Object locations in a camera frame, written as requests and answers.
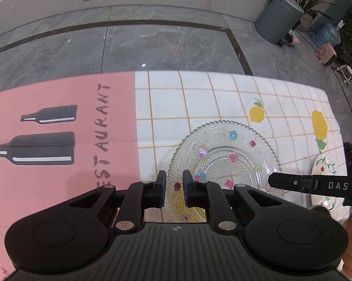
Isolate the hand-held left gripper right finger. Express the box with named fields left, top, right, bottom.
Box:
left=183, top=170, right=300, bottom=235

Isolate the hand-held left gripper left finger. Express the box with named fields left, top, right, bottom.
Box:
left=56, top=170, right=167, bottom=232

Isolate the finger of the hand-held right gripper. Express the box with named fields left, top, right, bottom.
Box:
left=268, top=172, right=320, bottom=195

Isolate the white floral patterned plate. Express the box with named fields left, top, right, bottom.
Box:
left=310, top=152, right=349, bottom=212

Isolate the clear glass plate with stickers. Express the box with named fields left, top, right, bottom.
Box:
left=166, top=120, right=282, bottom=223

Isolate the white checked lemon tablecloth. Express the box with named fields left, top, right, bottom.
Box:
left=134, top=70, right=349, bottom=223

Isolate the white small stool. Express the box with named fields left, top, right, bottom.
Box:
left=337, top=64, right=352, bottom=84

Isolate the pink space heater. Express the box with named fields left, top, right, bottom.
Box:
left=316, top=43, right=339, bottom=67

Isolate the patterned fabric bag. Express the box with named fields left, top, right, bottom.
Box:
left=283, top=31, right=301, bottom=48

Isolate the grey pedal trash bin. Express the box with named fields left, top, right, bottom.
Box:
left=255, top=0, right=305, bottom=46

